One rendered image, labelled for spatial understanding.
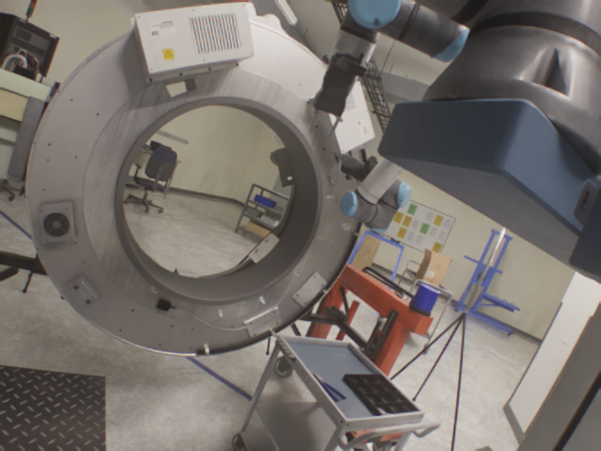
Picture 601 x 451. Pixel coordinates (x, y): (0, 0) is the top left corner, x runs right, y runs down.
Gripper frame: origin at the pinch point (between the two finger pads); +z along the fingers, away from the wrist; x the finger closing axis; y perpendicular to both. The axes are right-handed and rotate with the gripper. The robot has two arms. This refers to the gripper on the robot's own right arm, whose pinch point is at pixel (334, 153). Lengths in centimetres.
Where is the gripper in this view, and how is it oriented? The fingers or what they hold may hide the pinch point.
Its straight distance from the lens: 150.9
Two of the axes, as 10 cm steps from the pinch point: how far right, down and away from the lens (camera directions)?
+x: 7.2, -5.5, 4.3
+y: 0.6, 6.6, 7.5
